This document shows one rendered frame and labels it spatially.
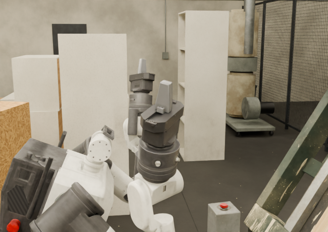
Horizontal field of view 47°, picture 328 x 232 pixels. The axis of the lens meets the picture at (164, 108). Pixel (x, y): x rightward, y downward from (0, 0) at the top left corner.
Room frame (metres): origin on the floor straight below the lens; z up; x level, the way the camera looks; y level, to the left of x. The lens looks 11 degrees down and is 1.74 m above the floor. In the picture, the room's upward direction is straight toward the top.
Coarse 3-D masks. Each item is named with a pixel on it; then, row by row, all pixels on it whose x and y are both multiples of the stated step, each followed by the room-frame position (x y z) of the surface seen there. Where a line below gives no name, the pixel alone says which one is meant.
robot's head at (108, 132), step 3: (105, 126) 1.13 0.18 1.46; (102, 129) 1.13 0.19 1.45; (105, 129) 1.09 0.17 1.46; (108, 129) 1.12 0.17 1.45; (111, 129) 1.14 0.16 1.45; (105, 132) 1.05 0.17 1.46; (108, 132) 1.13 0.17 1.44; (111, 132) 1.11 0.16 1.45; (105, 135) 1.05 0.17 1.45; (108, 135) 1.05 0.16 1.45; (111, 135) 1.08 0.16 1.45; (111, 138) 1.06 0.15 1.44
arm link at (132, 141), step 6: (126, 120) 1.39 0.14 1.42; (126, 126) 1.37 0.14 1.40; (126, 132) 1.37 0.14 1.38; (126, 138) 1.37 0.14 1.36; (132, 138) 1.39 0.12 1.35; (138, 138) 1.42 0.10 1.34; (126, 144) 1.38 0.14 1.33; (132, 144) 1.37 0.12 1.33; (138, 144) 1.41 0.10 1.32; (132, 150) 1.37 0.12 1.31
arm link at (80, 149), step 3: (81, 144) 1.27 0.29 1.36; (78, 147) 1.27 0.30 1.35; (81, 147) 1.25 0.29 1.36; (72, 150) 1.28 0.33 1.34; (75, 150) 1.26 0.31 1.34; (78, 150) 1.25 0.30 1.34; (81, 150) 1.25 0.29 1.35; (84, 150) 1.24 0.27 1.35; (81, 153) 1.24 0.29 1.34; (108, 159) 1.31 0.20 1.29; (108, 162) 1.29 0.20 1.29; (111, 162) 1.31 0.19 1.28; (108, 165) 1.28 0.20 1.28; (111, 165) 1.30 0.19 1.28
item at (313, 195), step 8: (320, 176) 1.55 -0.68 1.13; (312, 184) 1.55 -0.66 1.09; (320, 184) 1.52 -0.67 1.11; (312, 192) 1.52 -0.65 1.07; (320, 192) 1.52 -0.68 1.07; (304, 200) 1.53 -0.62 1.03; (312, 200) 1.51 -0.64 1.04; (296, 208) 1.54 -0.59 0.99; (304, 208) 1.51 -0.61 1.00; (312, 208) 1.51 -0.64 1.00; (296, 216) 1.51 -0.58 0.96; (304, 216) 1.50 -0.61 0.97; (288, 224) 1.52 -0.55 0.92; (296, 224) 1.49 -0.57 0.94
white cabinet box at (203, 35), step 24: (192, 24) 5.02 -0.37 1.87; (216, 24) 5.06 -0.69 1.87; (192, 48) 5.02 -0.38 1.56; (216, 48) 5.06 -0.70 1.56; (192, 72) 5.02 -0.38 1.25; (216, 72) 5.06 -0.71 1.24; (192, 96) 5.02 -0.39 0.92; (216, 96) 5.07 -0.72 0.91; (192, 120) 5.03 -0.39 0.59; (216, 120) 5.07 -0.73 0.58; (192, 144) 5.03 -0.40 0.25; (216, 144) 5.07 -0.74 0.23
